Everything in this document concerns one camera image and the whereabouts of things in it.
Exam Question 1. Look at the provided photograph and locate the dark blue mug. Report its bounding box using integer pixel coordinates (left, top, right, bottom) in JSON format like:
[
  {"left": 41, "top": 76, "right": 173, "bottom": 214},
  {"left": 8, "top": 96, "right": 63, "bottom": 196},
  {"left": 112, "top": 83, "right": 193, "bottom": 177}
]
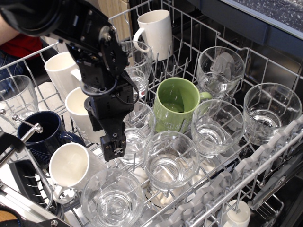
[{"left": 25, "top": 111, "right": 85, "bottom": 169}]

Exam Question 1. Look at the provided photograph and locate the tall white mug left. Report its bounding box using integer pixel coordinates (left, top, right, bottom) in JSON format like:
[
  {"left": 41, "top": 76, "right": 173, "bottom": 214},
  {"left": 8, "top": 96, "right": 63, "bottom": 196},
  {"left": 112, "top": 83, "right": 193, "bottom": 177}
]
[{"left": 45, "top": 52, "right": 81, "bottom": 101}]

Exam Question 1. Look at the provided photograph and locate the clear glass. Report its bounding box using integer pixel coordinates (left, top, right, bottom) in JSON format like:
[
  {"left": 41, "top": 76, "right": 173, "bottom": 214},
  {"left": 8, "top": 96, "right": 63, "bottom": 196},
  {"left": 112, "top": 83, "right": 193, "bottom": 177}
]
[
  {"left": 120, "top": 102, "right": 156, "bottom": 165},
  {"left": 196, "top": 46, "right": 245, "bottom": 99},
  {"left": 191, "top": 99, "right": 245, "bottom": 158},
  {"left": 0, "top": 75, "right": 39, "bottom": 129},
  {"left": 243, "top": 82, "right": 302, "bottom": 146},
  {"left": 143, "top": 131, "right": 200, "bottom": 192},
  {"left": 121, "top": 41, "right": 152, "bottom": 100}
]

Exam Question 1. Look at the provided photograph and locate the back white ceramic mug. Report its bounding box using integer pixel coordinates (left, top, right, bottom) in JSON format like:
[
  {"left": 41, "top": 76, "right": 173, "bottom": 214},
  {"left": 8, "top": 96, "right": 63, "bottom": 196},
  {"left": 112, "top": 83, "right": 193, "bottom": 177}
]
[{"left": 133, "top": 9, "right": 173, "bottom": 61}]

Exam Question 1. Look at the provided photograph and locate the metal dishwasher rack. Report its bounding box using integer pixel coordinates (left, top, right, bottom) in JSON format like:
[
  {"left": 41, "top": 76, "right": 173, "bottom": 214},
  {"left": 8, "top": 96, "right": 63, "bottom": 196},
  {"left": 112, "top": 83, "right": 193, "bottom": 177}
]
[{"left": 0, "top": 0, "right": 303, "bottom": 227}]

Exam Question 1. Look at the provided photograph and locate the middle right clear glass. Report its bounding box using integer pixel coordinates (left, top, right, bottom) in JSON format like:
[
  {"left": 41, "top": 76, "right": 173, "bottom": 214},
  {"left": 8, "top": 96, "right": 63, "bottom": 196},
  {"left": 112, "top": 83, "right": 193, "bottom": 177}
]
[{"left": 191, "top": 99, "right": 245, "bottom": 158}]

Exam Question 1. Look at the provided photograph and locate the white mug middle left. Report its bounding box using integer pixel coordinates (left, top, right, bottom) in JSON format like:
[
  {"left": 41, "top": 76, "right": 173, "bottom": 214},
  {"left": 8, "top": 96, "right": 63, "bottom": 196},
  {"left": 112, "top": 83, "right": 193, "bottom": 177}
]
[{"left": 65, "top": 87, "right": 105, "bottom": 143}]

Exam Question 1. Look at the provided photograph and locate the back right clear glass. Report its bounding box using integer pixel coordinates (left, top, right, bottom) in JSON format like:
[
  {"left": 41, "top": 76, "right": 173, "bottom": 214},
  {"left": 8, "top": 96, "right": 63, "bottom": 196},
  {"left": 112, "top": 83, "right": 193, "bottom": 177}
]
[{"left": 196, "top": 46, "right": 245, "bottom": 99}]

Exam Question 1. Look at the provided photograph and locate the far right clear glass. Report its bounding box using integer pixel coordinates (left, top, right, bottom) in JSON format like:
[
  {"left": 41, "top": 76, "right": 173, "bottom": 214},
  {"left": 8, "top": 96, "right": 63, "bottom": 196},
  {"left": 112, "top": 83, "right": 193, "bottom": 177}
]
[{"left": 243, "top": 82, "right": 302, "bottom": 146}]

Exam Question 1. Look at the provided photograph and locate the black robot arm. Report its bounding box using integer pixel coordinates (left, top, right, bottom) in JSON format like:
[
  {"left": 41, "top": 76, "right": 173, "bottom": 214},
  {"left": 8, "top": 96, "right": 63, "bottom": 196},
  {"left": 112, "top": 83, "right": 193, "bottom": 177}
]
[{"left": 0, "top": 0, "right": 137, "bottom": 161}]

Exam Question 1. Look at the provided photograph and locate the green ceramic mug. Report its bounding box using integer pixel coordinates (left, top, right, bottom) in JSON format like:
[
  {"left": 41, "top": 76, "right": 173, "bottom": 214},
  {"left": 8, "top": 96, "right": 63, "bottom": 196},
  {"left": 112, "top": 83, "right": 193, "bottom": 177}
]
[{"left": 153, "top": 77, "right": 212, "bottom": 133}]

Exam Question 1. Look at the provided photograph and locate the back centre clear glass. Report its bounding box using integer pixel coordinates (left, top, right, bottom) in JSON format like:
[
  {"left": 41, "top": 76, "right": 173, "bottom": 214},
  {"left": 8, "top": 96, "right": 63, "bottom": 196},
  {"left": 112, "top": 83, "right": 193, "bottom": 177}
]
[{"left": 121, "top": 41, "right": 152, "bottom": 100}]

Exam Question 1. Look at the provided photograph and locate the front centre clear glass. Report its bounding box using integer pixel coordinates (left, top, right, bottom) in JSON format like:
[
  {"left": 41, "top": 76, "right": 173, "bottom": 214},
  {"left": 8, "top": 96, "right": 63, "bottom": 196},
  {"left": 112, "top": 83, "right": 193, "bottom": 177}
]
[{"left": 143, "top": 131, "right": 200, "bottom": 192}]

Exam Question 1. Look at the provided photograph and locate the far left clear glass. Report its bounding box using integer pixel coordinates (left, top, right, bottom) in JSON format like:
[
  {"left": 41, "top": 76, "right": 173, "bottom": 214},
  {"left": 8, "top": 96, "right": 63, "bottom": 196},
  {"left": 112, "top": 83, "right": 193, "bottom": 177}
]
[{"left": 0, "top": 75, "right": 39, "bottom": 129}]

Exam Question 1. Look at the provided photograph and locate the grey plastic tine holder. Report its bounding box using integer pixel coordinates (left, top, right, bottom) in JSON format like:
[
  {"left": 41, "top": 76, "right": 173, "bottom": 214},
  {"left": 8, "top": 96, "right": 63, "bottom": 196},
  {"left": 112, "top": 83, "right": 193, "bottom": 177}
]
[{"left": 158, "top": 117, "right": 303, "bottom": 227}]

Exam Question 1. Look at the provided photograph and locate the black clamp with metal screw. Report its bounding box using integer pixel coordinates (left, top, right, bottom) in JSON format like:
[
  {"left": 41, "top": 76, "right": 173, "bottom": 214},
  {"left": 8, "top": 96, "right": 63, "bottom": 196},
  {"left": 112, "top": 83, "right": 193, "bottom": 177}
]
[{"left": 0, "top": 115, "right": 43, "bottom": 167}]

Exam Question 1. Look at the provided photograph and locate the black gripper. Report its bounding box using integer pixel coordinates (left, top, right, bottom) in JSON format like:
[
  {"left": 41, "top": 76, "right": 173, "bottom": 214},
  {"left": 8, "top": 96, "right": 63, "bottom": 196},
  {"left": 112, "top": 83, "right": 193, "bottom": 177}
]
[{"left": 65, "top": 14, "right": 135, "bottom": 162}]

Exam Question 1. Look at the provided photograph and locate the person in red shirt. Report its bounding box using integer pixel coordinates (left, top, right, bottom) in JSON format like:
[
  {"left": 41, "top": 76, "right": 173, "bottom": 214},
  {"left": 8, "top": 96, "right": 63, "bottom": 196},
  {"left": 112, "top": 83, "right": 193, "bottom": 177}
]
[{"left": 0, "top": 17, "right": 43, "bottom": 67}]

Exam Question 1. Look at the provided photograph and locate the front left white mug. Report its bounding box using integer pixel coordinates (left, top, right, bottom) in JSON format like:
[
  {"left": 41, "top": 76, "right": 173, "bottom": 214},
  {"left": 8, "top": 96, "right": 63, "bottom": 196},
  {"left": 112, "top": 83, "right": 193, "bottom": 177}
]
[{"left": 49, "top": 142, "right": 106, "bottom": 204}]

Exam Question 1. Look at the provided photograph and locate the clear glass cup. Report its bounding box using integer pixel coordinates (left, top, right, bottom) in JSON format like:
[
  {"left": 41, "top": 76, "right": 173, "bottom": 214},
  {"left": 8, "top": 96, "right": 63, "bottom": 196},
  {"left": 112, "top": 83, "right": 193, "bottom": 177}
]
[{"left": 80, "top": 169, "right": 144, "bottom": 227}]

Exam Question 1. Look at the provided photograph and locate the white rack roller wheel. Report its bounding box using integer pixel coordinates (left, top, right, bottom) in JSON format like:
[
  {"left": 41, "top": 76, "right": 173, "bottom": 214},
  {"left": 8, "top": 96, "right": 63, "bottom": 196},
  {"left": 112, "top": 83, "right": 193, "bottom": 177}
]
[{"left": 222, "top": 200, "right": 250, "bottom": 227}]

